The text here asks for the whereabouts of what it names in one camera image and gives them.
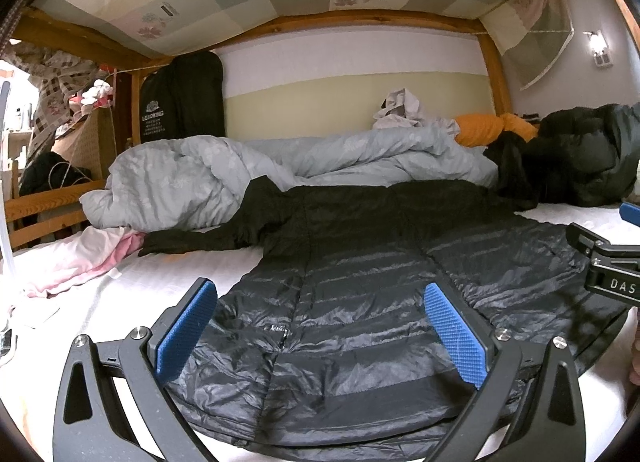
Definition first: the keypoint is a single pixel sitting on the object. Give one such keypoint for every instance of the patterned clothes pile left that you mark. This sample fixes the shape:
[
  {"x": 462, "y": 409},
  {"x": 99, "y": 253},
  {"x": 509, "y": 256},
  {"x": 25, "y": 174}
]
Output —
[{"x": 73, "y": 137}]

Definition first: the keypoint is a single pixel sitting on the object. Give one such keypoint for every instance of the checkered hanging curtain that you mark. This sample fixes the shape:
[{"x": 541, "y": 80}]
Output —
[{"x": 530, "y": 35}]

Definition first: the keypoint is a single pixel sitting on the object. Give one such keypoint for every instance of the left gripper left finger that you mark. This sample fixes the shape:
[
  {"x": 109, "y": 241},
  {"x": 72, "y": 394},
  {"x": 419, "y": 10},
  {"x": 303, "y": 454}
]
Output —
[{"x": 90, "y": 422}]

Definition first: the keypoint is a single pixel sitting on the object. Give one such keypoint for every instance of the light grey-blue duvet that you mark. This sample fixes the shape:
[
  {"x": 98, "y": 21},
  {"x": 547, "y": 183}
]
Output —
[{"x": 200, "y": 182}]

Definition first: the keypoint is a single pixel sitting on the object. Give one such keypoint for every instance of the person right hand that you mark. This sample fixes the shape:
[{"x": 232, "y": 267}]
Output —
[{"x": 634, "y": 373}]

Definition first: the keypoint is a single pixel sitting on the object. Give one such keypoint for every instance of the grey white crumpled garment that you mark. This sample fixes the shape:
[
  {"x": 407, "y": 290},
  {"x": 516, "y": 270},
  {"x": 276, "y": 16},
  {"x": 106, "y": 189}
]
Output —
[{"x": 402, "y": 109}]

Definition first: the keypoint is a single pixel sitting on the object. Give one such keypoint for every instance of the dark green fur-hood parka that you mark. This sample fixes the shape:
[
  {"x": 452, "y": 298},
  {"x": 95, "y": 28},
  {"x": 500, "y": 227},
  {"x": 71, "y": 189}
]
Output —
[{"x": 582, "y": 156}]

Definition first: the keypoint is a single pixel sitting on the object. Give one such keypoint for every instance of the orange pillow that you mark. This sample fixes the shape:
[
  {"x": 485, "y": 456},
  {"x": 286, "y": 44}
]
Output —
[{"x": 480, "y": 130}]

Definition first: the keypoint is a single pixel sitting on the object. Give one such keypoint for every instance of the black hanging garment bag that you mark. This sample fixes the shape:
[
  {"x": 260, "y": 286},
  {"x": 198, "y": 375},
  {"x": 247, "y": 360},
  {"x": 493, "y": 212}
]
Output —
[{"x": 184, "y": 99}]

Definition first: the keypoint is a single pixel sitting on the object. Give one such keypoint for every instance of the pink white cloth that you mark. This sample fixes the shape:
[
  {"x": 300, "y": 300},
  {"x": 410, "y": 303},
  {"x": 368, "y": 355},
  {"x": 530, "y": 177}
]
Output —
[{"x": 54, "y": 268}]

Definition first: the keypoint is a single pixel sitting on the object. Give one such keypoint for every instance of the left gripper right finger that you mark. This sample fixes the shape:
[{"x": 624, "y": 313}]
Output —
[{"x": 549, "y": 424}]

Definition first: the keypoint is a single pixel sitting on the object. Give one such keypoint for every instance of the black down puffer jacket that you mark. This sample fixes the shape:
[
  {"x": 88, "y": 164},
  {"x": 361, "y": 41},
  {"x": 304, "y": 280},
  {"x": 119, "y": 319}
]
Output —
[{"x": 322, "y": 352}]

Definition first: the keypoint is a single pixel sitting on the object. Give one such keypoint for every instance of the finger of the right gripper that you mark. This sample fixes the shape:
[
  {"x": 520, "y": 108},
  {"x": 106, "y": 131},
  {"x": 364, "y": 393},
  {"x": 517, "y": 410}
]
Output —
[
  {"x": 587, "y": 241},
  {"x": 630, "y": 213}
]

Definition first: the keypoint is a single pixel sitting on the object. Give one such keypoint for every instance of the wall lamp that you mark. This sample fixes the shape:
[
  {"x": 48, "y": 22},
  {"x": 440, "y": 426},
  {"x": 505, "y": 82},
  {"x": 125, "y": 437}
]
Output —
[{"x": 598, "y": 48}]

